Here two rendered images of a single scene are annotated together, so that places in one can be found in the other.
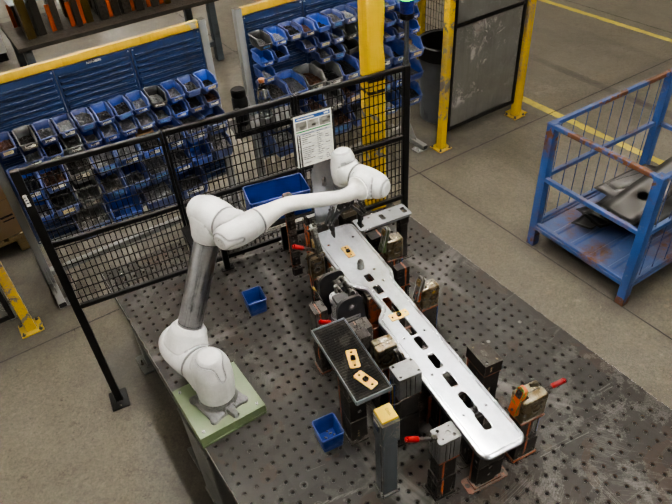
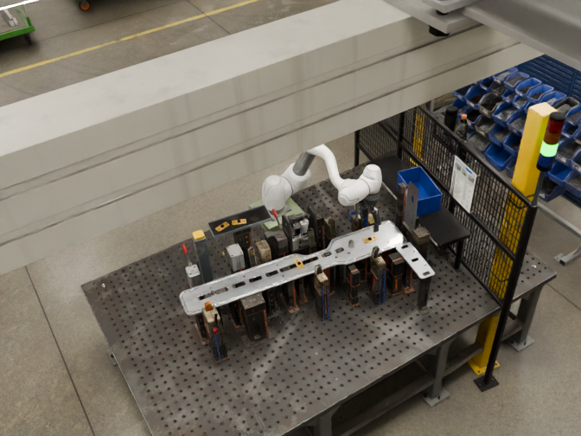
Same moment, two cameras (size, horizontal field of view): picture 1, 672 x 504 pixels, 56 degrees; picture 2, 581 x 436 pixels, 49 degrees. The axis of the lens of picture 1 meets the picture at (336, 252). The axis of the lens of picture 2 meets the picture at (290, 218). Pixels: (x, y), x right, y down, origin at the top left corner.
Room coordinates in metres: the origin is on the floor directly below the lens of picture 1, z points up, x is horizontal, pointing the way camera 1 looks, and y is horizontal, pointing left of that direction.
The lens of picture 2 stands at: (1.89, -2.81, 3.66)
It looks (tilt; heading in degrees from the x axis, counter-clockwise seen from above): 42 degrees down; 93
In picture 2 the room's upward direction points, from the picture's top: 4 degrees counter-clockwise
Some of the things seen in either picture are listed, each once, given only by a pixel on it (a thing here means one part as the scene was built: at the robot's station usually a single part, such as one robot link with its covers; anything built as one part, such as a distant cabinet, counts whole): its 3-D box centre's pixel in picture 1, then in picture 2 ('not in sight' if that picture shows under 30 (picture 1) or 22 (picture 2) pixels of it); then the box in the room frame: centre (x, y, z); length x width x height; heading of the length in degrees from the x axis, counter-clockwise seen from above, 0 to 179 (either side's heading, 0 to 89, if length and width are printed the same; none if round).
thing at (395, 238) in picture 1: (393, 265); (377, 279); (2.25, -0.27, 0.87); 0.12 x 0.09 x 0.35; 113
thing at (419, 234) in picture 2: (347, 231); (418, 253); (2.53, -0.07, 0.88); 0.08 x 0.08 x 0.36; 23
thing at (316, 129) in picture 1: (313, 137); (463, 183); (2.77, 0.07, 1.30); 0.23 x 0.02 x 0.31; 113
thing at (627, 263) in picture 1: (647, 181); not in sight; (3.32, -2.06, 0.47); 1.20 x 0.80 x 0.95; 120
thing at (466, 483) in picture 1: (488, 456); (200, 317); (1.21, -0.49, 0.84); 0.18 x 0.06 x 0.29; 113
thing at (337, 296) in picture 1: (344, 326); (301, 243); (1.81, -0.01, 0.94); 0.18 x 0.13 x 0.49; 23
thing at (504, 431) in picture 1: (402, 318); (296, 266); (1.78, -0.25, 1.00); 1.38 x 0.22 x 0.02; 23
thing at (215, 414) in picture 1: (220, 399); (271, 208); (1.60, 0.52, 0.79); 0.22 x 0.18 x 0.06; 42
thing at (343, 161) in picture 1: (345, 166); (370, 179); (2.21, -0.07, 1.47); 0.13 x 0.11 x 0.16; 43
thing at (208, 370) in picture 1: (211, 372); (274, 190); (1.63, 0.54, 0.92); 0.18 x 0.16 x 0.22; 43
